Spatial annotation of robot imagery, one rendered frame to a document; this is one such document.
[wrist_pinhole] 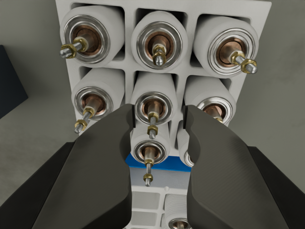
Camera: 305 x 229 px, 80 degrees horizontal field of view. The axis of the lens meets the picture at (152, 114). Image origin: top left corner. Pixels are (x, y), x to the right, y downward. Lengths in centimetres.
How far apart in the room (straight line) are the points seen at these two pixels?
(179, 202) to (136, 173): 17
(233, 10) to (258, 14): 5
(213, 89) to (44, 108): 60
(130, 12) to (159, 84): 14
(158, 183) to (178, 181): 7
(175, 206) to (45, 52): 63
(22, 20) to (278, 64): 76
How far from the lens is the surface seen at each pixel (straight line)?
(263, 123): 79
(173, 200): 68
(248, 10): 42
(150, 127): 30
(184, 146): 43
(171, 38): 32
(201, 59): 34
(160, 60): 23
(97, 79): 37
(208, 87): 38
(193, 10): 39
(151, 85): 35
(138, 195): 79
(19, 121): 87
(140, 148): 42
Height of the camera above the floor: 57
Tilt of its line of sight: 58 degrees down
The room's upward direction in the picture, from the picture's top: 177 degrees counter-clockwise
